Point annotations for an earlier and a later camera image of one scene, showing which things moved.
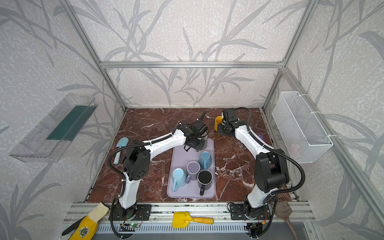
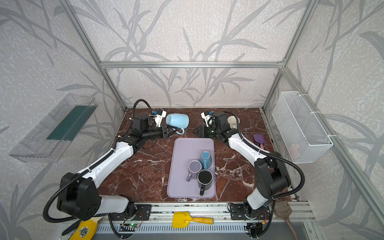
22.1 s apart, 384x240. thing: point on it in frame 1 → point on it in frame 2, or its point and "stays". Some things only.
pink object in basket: x=294 y=150 stays
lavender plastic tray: x=181 y=157 stays
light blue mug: x=179 y=178 → x=179 y=120
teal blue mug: x=205 y=160 stays
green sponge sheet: x=73 y=124 stays
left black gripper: x=197 y=142 → x=164 y=130
